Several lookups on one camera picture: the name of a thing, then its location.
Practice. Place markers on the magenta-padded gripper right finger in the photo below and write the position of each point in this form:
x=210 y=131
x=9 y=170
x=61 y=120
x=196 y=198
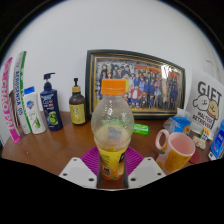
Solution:
x=146 y=170

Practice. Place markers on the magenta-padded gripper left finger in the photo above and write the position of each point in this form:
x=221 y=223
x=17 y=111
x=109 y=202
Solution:
x=75 y=170

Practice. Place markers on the orange juice bottle orange cap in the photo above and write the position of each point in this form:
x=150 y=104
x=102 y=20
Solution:
x=112 y=133

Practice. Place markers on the pink mug yellow print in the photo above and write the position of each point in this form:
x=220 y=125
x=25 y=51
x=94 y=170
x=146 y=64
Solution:
x=175 y=155

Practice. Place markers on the small green pack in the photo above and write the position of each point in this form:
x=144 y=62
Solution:
x=141 y=129

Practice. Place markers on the flat round red coaster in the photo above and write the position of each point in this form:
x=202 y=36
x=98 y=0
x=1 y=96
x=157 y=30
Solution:
x=195 y=157

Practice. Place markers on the blue tissue pack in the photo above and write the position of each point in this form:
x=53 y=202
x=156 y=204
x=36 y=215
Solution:
x=180 y=124

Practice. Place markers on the brown pump bottle yellow label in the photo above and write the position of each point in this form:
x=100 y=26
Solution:
x=77 y=111

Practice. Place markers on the small printed snack pack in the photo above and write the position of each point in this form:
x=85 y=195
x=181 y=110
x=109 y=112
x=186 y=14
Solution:
x=199 y=142

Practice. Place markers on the dark blue pump bottle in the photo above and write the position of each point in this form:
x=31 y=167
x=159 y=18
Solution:
x=51 y=110

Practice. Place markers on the colourful puzzle cube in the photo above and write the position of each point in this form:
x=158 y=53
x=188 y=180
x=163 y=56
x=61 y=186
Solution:
x=204 y=134

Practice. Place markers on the white bottle blue cap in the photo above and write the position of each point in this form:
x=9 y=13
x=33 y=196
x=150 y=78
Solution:
x=33 y=113

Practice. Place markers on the blue detergent bottle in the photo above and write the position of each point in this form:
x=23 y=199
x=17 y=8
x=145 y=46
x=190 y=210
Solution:
x=218 y=141

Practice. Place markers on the framed group photo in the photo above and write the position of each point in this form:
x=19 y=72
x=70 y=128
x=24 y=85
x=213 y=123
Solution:
x=146 y=83

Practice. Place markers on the white paper gift bag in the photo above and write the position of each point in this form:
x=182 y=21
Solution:
x=206 y=103

